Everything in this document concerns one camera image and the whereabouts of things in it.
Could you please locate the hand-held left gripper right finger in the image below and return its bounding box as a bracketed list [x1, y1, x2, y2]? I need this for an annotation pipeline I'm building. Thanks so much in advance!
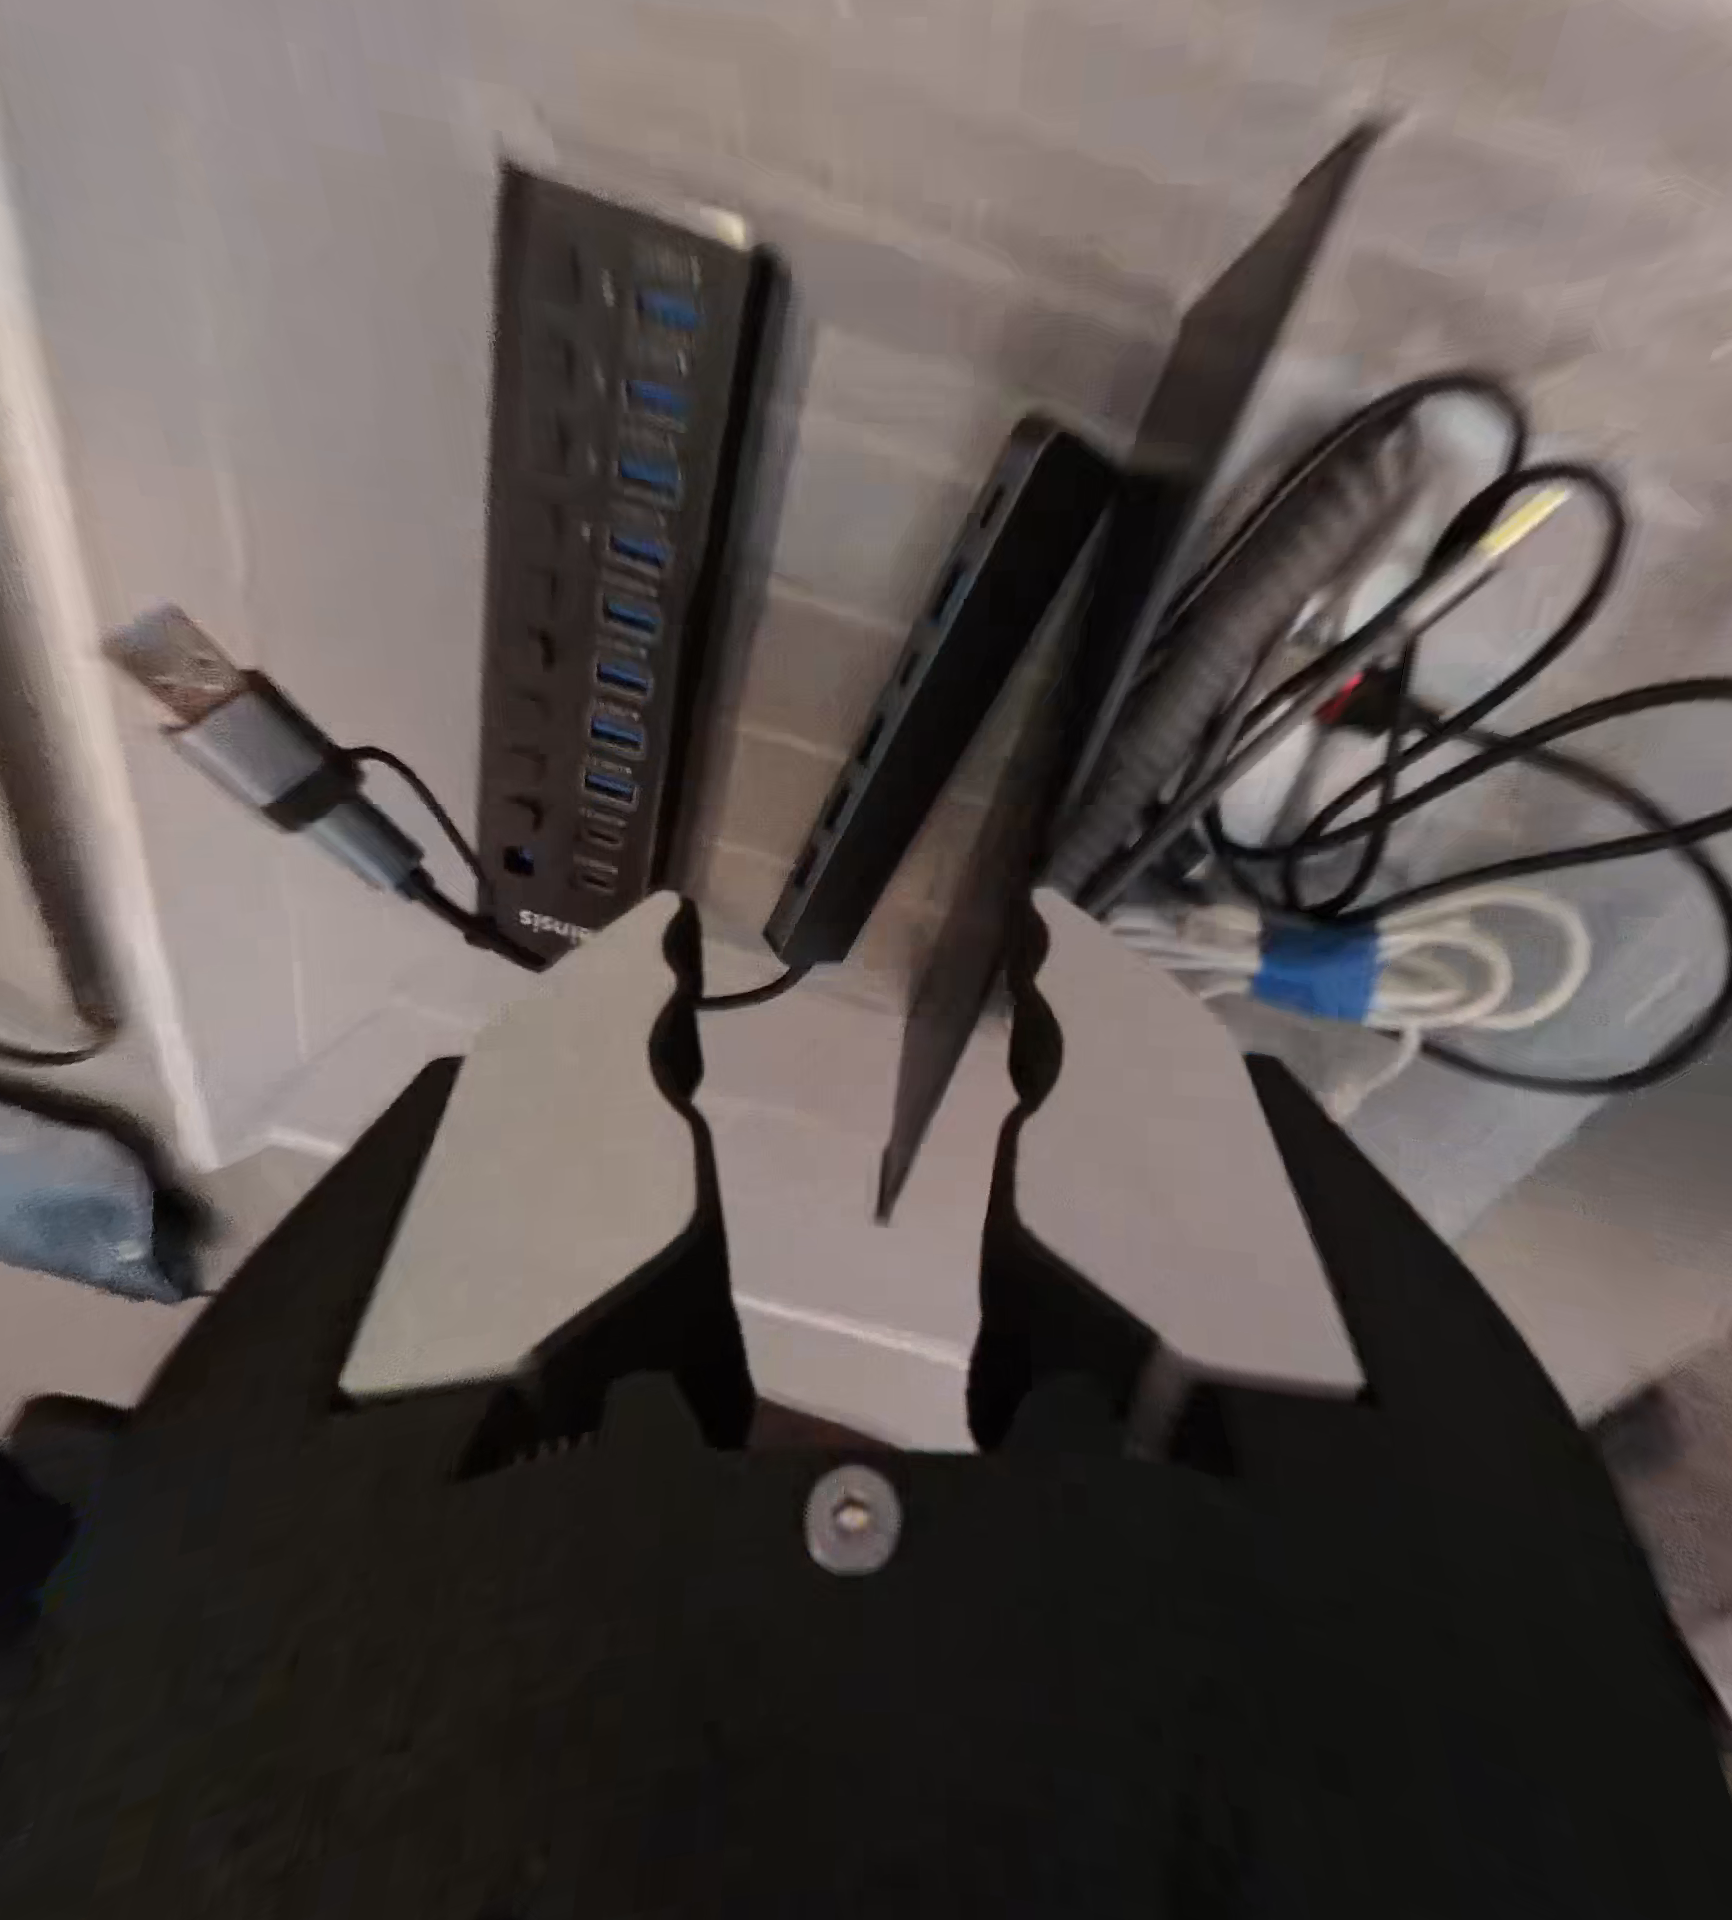
[968, 889, 1376, 1450]

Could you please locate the white table frame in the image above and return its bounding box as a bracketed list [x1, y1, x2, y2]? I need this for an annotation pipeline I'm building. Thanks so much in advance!
[0, 0, 125, 1039]

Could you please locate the slim black usb hub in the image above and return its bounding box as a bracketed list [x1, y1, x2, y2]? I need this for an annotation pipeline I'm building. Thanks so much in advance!
[763, 417, 1120, 962]

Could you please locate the black divider panel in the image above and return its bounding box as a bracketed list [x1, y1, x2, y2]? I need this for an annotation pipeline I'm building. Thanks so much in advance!
[872, 113, 1385, 1225]

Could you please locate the black cable with yellow plug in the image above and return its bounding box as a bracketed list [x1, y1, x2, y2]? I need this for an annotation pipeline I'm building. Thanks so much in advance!
[1149, 462, 1634, 902]

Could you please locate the white cable bundle blue tape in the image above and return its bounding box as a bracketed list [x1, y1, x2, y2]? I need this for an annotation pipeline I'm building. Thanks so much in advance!
[1105, 877, 1595, 1120]

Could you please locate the clear plastic bin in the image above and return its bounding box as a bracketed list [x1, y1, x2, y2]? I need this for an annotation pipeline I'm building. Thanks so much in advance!
[0, 0, 1732, 1374]

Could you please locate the usb cable with grey plug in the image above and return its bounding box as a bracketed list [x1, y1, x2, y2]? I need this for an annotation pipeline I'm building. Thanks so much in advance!
[99, 605, 816, 1010]

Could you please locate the blue grey bag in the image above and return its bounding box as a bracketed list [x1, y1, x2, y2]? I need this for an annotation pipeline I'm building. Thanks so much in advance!
[0, 1073, 208, 1308]

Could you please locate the large multi-port usb hub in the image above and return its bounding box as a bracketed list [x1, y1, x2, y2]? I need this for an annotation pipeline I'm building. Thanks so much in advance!
[475, 156, 794, 971]

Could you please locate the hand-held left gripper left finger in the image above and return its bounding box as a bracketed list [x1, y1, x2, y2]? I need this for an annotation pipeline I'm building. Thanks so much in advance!
[337, 893, 756, 1450]

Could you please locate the long black cable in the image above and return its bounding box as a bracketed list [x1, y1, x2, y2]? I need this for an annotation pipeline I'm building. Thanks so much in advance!
[1210, 374, 1732, 1091]

